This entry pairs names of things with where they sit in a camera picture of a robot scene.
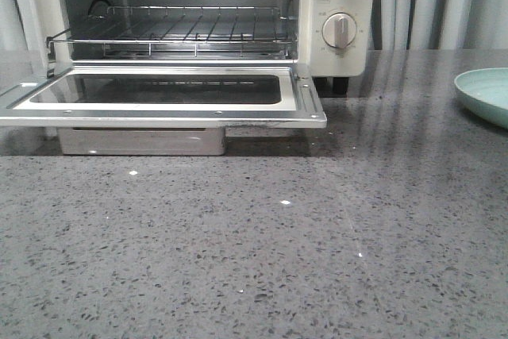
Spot light blue plate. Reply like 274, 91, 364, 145
454, 67, 507, 129

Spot white Toshiba toaster oven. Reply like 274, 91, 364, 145
7, 0, 377, 98

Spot metal oven wire rack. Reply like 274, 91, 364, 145
47, 6, 298, 61

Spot toaster oven glass door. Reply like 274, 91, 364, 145
0, 64, 328, 156

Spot lower oven control knob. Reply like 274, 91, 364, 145
321, 13, 356, 50

